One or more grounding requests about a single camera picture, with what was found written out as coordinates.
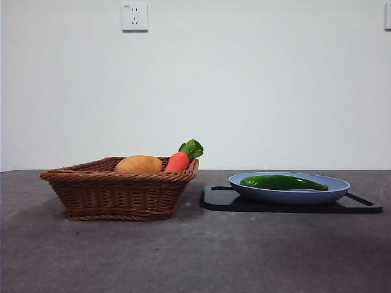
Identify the green pepper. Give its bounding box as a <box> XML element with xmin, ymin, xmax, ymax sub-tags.
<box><xmin>239</xmin><ymin>175</ymin><xmax>329</xmax><ymax>192</ymax></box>

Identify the blue round plate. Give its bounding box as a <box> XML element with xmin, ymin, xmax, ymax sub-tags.
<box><xmin>228</xmin><ymin>172</ymin><xmax>351</xmax><ymax>206</ymax></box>

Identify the orange carrot with green leaves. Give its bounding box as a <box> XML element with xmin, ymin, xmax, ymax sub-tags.
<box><xmin>164</xmin><ymin>139</ymin><xmax>205</xmax><ymax>173</ymax></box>

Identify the yellow-brown potato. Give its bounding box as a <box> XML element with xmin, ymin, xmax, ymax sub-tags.
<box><xmin>114</xmin><ymin>154</ymin><xmax>163</xmax><ymax>174</ymax></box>

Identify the black flat tray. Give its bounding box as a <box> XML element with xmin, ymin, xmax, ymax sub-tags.
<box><xmin>200</xmin><ymin>185</ymin><xmax>384</xmax><ymax>214</ymax></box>

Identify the brown wicker basket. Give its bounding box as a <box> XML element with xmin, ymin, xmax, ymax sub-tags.
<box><xmin>39</xmin><ymin>156</ymin><xmax>200</xmax><ymax>222</ymax></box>

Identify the white wall socket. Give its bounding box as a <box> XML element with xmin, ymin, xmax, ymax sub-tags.
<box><xmin>122</xmin><ymin>3</ymin><xmax>149</xmax><ymax>32</ymax></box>

